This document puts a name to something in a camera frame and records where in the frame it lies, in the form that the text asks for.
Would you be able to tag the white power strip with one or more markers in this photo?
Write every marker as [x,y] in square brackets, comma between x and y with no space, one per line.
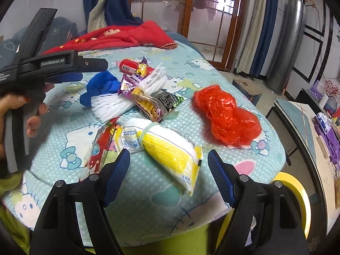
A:
[323,146]

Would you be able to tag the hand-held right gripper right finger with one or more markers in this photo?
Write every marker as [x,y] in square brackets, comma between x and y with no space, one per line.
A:
[220,180]

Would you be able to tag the black cabinet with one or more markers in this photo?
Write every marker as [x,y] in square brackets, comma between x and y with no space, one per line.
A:
[308,99]

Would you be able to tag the blue beige curtain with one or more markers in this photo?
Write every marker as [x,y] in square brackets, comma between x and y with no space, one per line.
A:
[257,32]

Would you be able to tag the red flower printed blanket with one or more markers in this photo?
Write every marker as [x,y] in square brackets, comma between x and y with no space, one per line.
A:
[119,35]

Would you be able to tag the red plastic bag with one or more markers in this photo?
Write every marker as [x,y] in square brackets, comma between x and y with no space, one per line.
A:
[225,117]

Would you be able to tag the black green snack wrapper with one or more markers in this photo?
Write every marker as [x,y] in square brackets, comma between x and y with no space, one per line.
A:
[170,101]

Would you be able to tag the cartoon cat printed bedsheet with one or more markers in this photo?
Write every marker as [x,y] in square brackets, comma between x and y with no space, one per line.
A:
[159,204]

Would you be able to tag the white round container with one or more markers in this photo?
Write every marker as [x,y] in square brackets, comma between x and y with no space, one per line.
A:
[327,102]

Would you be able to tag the navy hanging cloth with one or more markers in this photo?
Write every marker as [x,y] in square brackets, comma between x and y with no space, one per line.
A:
[130,2]

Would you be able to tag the red plastic bottle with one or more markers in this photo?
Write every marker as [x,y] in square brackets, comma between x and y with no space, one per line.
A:
[127,66]

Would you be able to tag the blue heart print pillow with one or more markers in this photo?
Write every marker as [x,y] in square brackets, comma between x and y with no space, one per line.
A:
[61,29]

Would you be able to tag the red snack wrapper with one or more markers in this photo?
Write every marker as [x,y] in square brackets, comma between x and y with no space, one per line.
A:
[101,143]

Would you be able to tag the lime green cloth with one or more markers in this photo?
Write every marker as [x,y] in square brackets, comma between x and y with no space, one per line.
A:
[10,217]

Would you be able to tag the small white blue-print packet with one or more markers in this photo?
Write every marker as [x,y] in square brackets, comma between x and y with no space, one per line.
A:
[127,138]

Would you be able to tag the glass top cabinet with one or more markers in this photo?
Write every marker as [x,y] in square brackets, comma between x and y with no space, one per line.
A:
[292,127]

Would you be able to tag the person's left hand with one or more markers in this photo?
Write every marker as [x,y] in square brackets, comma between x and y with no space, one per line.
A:
[34,123]

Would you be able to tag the white foam fruit net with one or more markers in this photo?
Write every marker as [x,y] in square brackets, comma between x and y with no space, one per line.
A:
[156,78]
[111,107]

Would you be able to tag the beige hanging cloth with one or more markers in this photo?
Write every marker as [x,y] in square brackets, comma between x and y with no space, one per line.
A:
[102,10]

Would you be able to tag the blue white tissue pack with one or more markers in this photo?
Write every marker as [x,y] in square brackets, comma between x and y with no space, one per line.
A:
[323,122]

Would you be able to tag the wooden framed glass door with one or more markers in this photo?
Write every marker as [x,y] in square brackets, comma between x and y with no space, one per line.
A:
[189,5]

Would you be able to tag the white yellow packet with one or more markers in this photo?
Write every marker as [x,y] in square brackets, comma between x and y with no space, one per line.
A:
[170,159]

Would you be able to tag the purple cloth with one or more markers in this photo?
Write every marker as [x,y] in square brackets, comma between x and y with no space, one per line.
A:
[332,146]

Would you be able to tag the purple silver snack wrapper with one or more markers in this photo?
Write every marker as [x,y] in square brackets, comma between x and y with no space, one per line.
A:
[127,85]

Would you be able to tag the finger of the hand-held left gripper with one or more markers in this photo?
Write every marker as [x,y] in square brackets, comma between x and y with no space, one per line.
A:
[93,65]

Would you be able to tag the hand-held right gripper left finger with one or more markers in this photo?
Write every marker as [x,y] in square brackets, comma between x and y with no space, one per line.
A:
[117,175]

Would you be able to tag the purple box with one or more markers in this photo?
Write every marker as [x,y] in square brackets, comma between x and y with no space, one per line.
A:
[316,88]

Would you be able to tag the purple yellow snack wrapper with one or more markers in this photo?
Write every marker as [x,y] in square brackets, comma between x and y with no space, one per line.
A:
[142,67]

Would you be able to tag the silver cylinder air conditioner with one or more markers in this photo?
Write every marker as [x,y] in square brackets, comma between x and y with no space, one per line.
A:
[287,45]

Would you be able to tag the red berry decoration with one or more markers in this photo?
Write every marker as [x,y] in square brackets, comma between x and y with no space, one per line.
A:
[332,87]

